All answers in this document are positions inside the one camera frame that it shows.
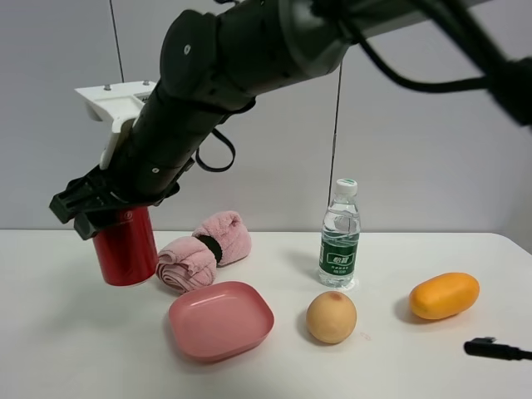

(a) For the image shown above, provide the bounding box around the red soda can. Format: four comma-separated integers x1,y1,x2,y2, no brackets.
92,207,158,287

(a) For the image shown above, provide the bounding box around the black hair tie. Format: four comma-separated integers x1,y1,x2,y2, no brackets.
196,234,224,263

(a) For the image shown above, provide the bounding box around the pink square plastic plate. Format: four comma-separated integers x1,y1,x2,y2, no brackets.
168,281,274,362

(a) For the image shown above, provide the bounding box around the black cable plug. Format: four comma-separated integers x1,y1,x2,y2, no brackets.
463,337,532,361

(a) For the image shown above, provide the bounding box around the orange mango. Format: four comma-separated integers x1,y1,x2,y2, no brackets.
408,273,480,320

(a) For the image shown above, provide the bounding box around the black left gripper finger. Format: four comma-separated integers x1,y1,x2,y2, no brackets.
49,176,125,224

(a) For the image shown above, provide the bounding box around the clear water bottle green label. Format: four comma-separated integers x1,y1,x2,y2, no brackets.
318,179,361,289

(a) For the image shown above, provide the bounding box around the black cable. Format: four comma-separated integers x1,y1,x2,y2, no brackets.
195,0,532,172

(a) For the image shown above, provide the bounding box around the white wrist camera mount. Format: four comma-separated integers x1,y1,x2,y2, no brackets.
75,81,155,170

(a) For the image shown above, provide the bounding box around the peach fruit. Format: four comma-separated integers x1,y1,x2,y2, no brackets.
305,291,357,344

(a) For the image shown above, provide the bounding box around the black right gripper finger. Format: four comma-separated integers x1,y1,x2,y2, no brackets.
74,211,109,240

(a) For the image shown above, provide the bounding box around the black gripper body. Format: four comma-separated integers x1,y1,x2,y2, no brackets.
88,124,195,207

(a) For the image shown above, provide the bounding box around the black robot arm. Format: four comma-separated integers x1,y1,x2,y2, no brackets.
50,1,531,239

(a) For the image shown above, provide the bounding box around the pink rolled towel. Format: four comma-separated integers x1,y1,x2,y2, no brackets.
155,211,252,294

